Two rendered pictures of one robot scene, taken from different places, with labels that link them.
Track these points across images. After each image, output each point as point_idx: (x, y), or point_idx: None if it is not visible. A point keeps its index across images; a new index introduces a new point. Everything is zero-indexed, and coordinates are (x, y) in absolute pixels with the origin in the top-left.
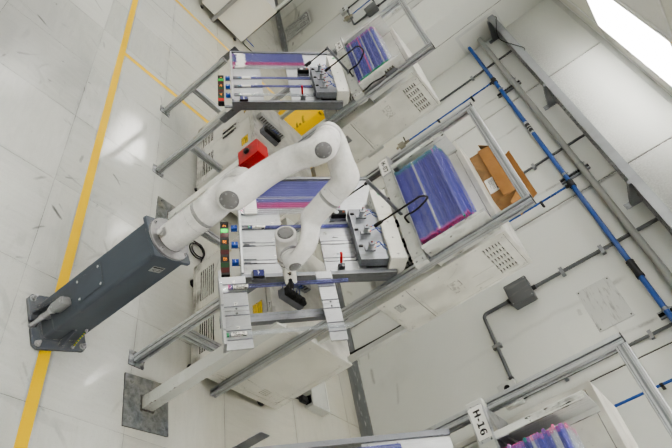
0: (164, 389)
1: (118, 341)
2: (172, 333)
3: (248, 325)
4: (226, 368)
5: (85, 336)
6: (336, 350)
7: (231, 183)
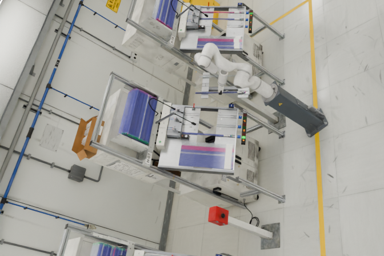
0: (269, 114)
1: (290, 136)
2: (267, 123)
3: None
4: None
5: (303, 127)
6: None
7: (245, 63)
